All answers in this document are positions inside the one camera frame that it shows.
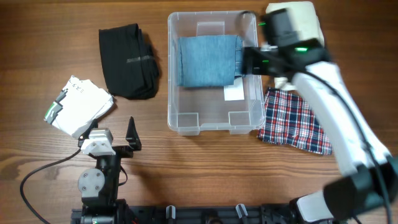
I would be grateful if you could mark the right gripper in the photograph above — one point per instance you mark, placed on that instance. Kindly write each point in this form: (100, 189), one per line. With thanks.
(259, 68)

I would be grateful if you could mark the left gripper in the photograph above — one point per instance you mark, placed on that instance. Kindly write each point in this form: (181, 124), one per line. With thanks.
(126, 151)

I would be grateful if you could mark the white printed shirt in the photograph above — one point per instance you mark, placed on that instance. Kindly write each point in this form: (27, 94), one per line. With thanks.
(77, 105)

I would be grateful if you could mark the blue denim jeans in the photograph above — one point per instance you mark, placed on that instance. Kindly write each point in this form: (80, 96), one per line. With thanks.
(209, 60)

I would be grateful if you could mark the black garment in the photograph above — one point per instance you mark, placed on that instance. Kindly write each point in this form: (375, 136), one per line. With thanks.
(128, 63)

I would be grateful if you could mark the red plaid shirt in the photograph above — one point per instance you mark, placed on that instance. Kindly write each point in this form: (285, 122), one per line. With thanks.
(291, 121)

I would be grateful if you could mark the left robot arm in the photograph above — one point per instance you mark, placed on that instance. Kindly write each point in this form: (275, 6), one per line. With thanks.
(99, 185)

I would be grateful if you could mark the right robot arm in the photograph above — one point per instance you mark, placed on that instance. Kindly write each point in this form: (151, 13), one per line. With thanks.
(369, 171)

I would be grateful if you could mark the white label in bin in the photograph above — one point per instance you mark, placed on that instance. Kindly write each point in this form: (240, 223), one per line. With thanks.
(234, 92)

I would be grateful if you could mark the folded cream white cloth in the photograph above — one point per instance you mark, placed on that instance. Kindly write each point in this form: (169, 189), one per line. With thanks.
(306, 26)

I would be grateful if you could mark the clear plastic storage bin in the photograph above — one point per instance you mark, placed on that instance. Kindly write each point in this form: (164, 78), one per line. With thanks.
(193, 110)

